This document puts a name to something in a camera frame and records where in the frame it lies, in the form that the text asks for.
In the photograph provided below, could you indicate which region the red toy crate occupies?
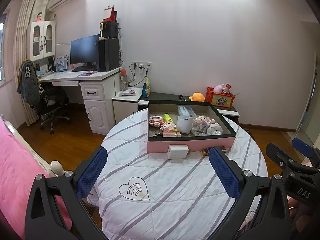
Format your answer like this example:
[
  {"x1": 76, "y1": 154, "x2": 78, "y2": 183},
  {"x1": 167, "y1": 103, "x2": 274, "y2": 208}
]
[{"x1": 205, "y1": 87, "x2": 235, "y2": 108}]

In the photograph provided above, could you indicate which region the striped white table cloth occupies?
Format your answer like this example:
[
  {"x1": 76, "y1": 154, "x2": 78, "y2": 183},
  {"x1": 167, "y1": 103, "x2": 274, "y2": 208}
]
[{"x1": 87, "y1": 108, "x2": 269, "y2": 240}]

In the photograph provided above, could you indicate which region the white low side cabinet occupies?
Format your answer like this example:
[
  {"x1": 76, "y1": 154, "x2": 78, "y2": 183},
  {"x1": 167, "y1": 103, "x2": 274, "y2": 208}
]
[{"x1": 111, "y1": 87, "x2": 241, "y2": 124}]

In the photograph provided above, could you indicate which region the black computer monitor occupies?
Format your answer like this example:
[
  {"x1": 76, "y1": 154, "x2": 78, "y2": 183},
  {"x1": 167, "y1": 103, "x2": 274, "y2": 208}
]
[{"x1": 70, "y1": 34, "x2": 99, "y2": 72}]

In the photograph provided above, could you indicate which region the white rectangular charger box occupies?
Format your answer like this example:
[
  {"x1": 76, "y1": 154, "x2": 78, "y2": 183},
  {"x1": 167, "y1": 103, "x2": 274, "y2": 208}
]
[{"x1": 167, "y1": 145, "x2": 189, "y2": 159}]

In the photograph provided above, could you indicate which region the clear plastic case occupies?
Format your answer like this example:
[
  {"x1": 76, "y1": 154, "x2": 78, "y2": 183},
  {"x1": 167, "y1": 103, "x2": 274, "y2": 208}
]
[{"x1": 177, "y1": 106, "x2": 196, "y2": 119}]

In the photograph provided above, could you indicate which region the white computer desk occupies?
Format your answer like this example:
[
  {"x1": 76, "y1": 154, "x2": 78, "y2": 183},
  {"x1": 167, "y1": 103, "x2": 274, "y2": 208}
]
[{"x1": 40, "y1": 67, "x2": 121, "y2": 135}]

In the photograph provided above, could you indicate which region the yellow highlighter marker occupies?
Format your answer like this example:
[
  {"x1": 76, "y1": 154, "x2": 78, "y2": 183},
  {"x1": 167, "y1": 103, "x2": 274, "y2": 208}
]
[{"x1": 164, "y1": 113, "x2": 178, "y2": 132}]

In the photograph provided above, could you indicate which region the black computer tower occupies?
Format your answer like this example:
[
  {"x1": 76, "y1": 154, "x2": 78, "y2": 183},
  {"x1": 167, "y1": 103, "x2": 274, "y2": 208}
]
[{"x1": 95, "y1": 38, "x2": 120, "y2": 72}]

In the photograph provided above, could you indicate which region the white wall socket strip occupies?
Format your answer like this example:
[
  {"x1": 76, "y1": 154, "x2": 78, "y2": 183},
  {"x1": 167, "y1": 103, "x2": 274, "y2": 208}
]
[{"x1": 132, "y1": 61, "x2": 152, "y2": 70}]

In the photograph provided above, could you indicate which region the black flower hair clip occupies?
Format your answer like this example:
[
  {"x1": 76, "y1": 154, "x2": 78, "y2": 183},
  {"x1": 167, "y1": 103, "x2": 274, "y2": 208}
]
[{"x1": 149, "y1": 133, "x2": 163, "y2": 138}]

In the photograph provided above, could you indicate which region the black speaker box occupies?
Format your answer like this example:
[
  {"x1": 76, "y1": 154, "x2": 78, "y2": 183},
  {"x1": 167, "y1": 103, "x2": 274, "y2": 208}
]
[{"x1": 100, "y1": 21, "x2": 119, "y2": 39}]

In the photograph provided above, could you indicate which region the blue yellow toy car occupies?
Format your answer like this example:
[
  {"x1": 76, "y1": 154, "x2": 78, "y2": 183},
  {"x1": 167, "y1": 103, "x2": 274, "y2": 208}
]
[{"x1": 201, "y1": 146, "x2": 227, "y2": 156}]

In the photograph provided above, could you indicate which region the white bed post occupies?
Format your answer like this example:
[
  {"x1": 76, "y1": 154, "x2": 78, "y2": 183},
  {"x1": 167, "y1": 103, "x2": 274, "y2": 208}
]
[{"x1": 50, "y1": 160, "x2": 65, "y2": 178}]

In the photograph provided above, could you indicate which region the grey jacket on chair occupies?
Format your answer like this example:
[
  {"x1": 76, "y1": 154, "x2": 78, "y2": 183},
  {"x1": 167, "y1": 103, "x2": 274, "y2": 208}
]
[{"x1": 17, "y1": 60, "x2": 41, "y2": 108}]

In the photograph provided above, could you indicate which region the snack bag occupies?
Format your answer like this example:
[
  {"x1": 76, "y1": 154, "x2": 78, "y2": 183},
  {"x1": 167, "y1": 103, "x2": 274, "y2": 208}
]
[{"x1": 142, "y1": 77, "x2": 151, "y2": 98}]

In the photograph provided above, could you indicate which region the pink doll on cabinet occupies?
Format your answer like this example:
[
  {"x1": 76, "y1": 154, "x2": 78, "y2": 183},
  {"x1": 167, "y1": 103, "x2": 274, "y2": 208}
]
[{"x1": 36, "y1": 11, "x2": 43, "y2": 22}]

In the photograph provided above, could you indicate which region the white usb charger cup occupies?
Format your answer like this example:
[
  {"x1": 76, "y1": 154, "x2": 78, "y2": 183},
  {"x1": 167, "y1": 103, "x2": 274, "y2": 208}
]
[{"x1": 177, "y1": 116, "x2": 193, "y2": 134}]

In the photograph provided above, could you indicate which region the white plush figure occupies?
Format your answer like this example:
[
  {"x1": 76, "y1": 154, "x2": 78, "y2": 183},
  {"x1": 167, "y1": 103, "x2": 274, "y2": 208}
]
[{"x1": 207, "y1": 122, "x2": 223, "y2": 135}]

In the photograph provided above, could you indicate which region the person hand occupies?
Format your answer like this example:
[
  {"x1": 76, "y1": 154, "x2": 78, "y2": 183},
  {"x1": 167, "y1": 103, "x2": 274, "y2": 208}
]
[{"x1": 287, "y1": 197, "x2": 319, "y2": 233}]

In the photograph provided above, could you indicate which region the pink black storage box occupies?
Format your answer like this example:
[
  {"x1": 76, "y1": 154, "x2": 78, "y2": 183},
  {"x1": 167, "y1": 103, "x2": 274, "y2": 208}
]
[{"x1": 147, "y1": 100, "x2": 236, "y2": 153}]

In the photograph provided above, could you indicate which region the small baby doll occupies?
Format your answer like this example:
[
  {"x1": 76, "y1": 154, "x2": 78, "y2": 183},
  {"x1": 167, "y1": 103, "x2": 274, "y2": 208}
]
[{"x1": 191, "y1": 115, "x2": 216, "y2": 132}]

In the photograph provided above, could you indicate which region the white glass door cabinet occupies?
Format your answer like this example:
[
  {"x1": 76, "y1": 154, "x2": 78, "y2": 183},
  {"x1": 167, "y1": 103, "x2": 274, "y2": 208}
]
[{"x1": 27, "y1": 21, "x2": 56, "y2": 61}]

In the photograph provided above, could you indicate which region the black office chair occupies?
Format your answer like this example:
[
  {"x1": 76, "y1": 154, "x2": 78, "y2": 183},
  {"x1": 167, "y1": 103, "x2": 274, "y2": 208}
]
[{"x1": 35, "y1": 87, "x2": 70, "y2": 134}]

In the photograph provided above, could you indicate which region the pink bed blanket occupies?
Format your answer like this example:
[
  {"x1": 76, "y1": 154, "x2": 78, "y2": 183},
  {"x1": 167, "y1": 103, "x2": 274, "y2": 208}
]
[{"x1": 0, "y1": 119, "x2": 73, "y2": 239}]

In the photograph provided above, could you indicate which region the pink pig plush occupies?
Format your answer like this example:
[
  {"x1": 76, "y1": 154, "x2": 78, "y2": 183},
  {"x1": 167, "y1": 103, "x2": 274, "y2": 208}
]
[{"x1": 213, "y1": 84, "x2": 225, "y2": 94}]

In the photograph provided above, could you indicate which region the rose gold power bank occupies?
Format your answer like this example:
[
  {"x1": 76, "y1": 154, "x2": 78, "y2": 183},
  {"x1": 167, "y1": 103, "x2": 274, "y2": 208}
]
[{"x1": 162, "y1": 131, "x2": 181, "y2": 138}]

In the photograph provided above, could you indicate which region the orange plush toy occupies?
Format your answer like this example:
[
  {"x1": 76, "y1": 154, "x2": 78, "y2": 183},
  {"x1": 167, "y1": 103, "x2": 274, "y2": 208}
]
[{"x1": 189, "y1": 92, "x2": 205, "y2": 102}]

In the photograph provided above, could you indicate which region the water bottle orange cap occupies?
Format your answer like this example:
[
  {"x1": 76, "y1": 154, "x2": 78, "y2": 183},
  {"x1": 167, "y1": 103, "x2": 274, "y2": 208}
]
[{"x1": 120, "y1": 69, "x2": 128, "y2": 90}]

